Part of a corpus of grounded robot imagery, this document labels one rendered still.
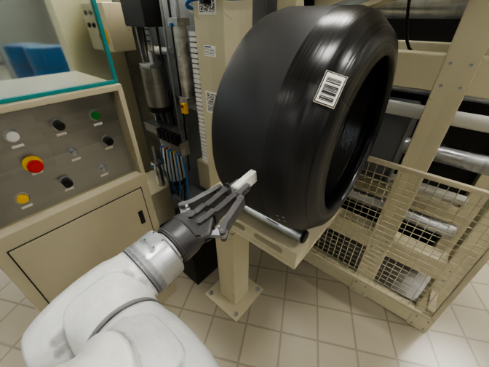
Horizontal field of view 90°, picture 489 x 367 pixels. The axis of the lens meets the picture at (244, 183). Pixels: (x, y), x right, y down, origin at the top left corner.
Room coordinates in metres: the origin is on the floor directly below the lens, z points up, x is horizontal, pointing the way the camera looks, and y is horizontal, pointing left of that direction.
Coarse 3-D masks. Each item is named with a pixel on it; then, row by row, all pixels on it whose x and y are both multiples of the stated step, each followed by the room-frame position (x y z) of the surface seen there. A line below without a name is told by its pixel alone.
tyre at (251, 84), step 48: (240, 48) 0.63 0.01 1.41; (288, 48) 0.55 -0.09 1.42; (336, 48) 0.51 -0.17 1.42; (384, 48) 0.60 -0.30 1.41; (240, 96) 0.54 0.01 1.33; (288, 96) 0.47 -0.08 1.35; (384, 96) 0.77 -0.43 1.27; (240, 144) 0.50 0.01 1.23; (288, 144) 0.43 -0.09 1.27; (336, 144) 0.89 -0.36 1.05; (288, 192) 0.42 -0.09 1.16; (336, 192) 0.71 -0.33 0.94
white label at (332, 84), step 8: (328, 72) 0.47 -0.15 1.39; (328, 80) 0.47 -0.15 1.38; (336, 80) 0.46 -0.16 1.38; (344, 80) 0.46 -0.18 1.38; (320, 88) 0.46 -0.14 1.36; (328, 88) 0.46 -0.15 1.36; (336, 88) 0.45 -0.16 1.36; (320, 96) 0.45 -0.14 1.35; (328, 96) 0.45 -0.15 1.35; (336, 96) 0.45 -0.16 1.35; (328, 104) 0.44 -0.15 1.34
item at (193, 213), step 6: (228, 186) 0.41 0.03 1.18; (222, 192) 0.40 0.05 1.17; (210, 198) 0.39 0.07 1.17; (216, 198) 0.39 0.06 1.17; (222, 198) 0.40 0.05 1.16; (204, 204) 0.37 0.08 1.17; (210, 204) 0.37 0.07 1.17; (216, 204) 0.38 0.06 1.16; (192, 210) 0.35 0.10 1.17; (198, 210) 0.35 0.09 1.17; (192, 216) 0.34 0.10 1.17
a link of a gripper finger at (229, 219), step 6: (240, 198) 0.38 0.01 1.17; (234, 204) 0.37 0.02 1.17; (240, 204) 0.37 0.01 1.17; (228, 210) 0.35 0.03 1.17; (234, 210) 0.35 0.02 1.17; (240, 210) 0.37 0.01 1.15; (228, 216) 0.34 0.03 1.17; (234, 216) 0.35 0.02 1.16; (222, 222) 0.32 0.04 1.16; (228, 222) 0.33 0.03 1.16; (234, 222) 0.34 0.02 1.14; (222, 228) 0.31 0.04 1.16; (228, 228) 0.33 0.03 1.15; (222, 234) 0.30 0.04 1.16; (222, 240) 0.30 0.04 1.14
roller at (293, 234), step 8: (248, 208) 0.66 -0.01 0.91; (256, 216) 0.63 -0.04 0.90; (264, 216) 0.62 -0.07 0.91; (272, 224) 0.59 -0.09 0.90; (280, 224) 0.58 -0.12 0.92; (288, 232) 0.55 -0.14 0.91; (296, 232) 0.54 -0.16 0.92; (304, 232) 0.53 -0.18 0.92; (296, 240) 0.53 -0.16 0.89; (304, 240) 0.53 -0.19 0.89
